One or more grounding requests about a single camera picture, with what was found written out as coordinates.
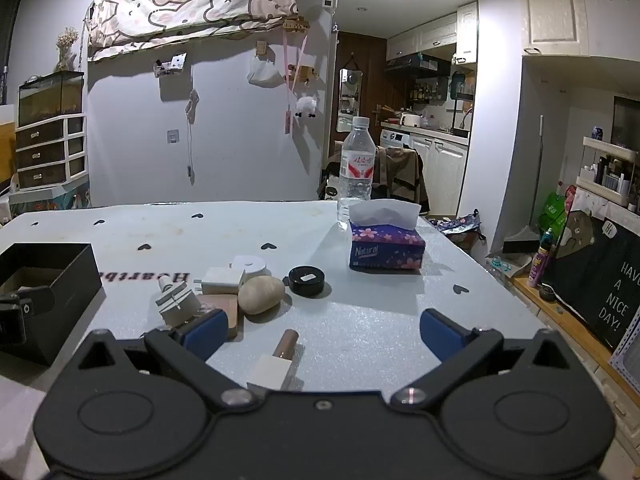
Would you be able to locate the small wooden wall clip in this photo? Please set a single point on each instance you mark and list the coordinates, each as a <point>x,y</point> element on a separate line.
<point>261,48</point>

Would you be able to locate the clear plastic water bottle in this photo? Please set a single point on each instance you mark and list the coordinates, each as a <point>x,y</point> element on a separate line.
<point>356,170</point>

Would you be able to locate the wooden wall rack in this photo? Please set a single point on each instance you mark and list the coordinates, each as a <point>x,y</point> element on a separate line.
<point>295,24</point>

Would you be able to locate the white kitchen wall cabinets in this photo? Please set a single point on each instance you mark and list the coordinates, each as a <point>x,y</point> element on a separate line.
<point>435,30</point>

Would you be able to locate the square wall hook plate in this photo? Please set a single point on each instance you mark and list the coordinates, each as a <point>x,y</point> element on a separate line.
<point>173,136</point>

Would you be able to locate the purple yellow spray can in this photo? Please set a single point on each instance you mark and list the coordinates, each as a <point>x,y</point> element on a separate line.
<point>541,260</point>

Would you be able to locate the white hanging bag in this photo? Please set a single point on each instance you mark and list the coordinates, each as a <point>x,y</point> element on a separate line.
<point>262,72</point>

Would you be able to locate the beige smooth stone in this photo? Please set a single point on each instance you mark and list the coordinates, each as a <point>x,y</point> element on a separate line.
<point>261,295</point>

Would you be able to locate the white broom stick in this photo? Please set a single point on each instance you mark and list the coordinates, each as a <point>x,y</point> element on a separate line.
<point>539,170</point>

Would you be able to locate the white plush sheep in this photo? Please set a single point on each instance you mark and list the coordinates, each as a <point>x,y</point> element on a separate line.
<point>306,105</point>

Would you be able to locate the tall white wall cabinet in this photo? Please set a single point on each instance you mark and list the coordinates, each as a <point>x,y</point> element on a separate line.
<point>552,12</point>

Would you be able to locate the dark floral bag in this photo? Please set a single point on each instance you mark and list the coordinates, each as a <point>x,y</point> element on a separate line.
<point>457,227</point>

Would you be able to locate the kitchen faucet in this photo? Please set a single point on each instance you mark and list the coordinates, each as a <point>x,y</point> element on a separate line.
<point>467,117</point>

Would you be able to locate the grey cylindrical gadget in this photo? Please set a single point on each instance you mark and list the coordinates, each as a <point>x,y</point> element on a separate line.
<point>175,307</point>

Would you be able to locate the white drawer unit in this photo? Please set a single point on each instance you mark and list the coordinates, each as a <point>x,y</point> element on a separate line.
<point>45,155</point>

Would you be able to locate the white round tape measure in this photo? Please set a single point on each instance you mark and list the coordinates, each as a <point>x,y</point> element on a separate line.
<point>247,262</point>

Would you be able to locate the white washing machine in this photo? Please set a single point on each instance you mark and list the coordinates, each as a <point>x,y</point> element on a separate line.
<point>395,139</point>

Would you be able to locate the dark window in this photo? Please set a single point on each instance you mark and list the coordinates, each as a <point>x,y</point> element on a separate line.
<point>7,45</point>

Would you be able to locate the white rack with bottles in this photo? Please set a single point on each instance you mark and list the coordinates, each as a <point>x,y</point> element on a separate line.
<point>607,175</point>

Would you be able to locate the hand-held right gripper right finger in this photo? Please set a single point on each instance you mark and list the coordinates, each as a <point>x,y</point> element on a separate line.
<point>440,334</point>

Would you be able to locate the white rice cooker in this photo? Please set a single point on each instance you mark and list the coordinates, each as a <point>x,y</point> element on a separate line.
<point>411,120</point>

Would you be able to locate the black range hood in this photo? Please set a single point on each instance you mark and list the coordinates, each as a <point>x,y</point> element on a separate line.
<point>417,64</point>

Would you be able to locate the pink hanging ribbon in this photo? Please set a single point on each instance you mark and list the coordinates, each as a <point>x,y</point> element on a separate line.
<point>287,85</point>

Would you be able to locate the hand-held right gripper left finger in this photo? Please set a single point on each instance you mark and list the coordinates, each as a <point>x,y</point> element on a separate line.
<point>205,334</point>

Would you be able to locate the green shopping bag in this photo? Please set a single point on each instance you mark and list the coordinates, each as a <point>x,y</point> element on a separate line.
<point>552,215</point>

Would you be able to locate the glass fish tank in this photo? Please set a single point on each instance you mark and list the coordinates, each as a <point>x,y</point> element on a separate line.
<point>50,100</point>

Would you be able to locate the dried flower bouquet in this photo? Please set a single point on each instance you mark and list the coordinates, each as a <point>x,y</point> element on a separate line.
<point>66,40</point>

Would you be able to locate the black round tin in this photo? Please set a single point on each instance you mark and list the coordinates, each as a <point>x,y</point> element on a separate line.
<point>306,286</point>

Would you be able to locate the purple floral tissue pack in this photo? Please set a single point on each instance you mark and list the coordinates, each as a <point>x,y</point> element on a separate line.
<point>385,250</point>

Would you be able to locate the brown jacket on chair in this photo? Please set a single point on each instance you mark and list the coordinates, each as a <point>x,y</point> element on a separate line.
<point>405,170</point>

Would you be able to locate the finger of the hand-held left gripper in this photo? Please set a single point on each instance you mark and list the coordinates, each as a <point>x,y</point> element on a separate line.
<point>30,301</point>

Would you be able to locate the white perforated basket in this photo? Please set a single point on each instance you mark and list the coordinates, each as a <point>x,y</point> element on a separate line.
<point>627,355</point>

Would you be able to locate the brown wooden block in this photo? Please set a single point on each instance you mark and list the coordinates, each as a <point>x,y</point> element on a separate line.
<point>225,310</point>

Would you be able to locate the row of spice bottles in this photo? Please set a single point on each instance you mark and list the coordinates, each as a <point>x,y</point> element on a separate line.
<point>427,92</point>

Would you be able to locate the white kitchen base cabinets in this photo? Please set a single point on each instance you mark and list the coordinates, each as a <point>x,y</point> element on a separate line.
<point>442,170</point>

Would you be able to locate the blue drink can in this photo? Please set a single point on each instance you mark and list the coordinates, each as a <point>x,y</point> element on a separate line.
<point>597,133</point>

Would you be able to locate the white charger adapter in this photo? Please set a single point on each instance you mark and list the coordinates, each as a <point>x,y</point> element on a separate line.
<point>222,280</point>

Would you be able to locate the black printed board sign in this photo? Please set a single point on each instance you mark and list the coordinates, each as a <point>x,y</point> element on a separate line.
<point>595,260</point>

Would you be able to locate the black cardboard box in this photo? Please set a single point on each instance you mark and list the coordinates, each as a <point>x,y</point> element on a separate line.
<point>75,270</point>

